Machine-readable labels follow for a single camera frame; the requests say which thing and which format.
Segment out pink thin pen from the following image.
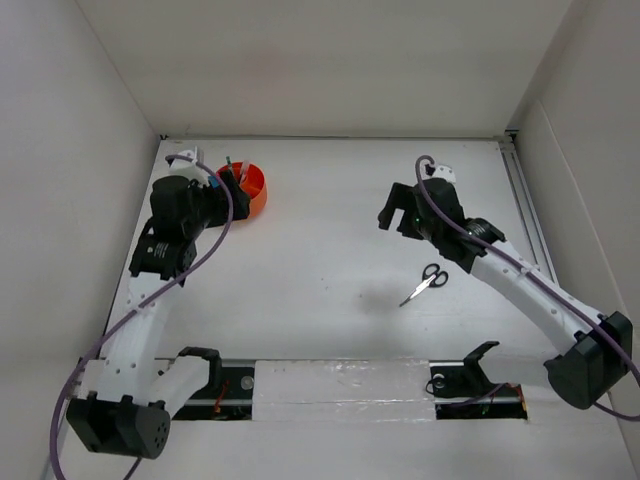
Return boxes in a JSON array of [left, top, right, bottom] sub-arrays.
[[239, 160, 251, 184]]

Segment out black handled scissors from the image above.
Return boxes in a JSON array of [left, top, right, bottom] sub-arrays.
[[399, 263, 449, 307]]

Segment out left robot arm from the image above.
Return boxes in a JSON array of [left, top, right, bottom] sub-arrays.
[[66, 168, 250, 459]]

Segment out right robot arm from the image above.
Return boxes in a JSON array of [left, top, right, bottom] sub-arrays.
[[378, 178, 639, 410]]

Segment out orange round organizer container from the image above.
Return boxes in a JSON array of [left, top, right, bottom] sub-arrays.
[[217, 162, 268, 219]]

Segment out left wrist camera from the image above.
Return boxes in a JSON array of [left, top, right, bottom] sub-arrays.
[[165, 146, 209, 185]]

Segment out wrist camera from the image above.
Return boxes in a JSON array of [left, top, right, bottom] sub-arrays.
[[165, 146, 209, 185], [424, 162, 456, 184]]

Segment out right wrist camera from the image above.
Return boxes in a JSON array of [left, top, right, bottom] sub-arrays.
[[424, 162, 456, 184]]

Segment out aluminium rail right edge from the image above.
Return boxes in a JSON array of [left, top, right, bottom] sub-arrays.
[[498, 130, 558, 283]]

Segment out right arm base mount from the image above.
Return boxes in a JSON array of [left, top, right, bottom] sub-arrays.
[[425, 341, 528, 420]]

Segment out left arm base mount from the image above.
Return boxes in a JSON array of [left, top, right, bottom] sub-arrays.
[[173, 363, 255, 421]]

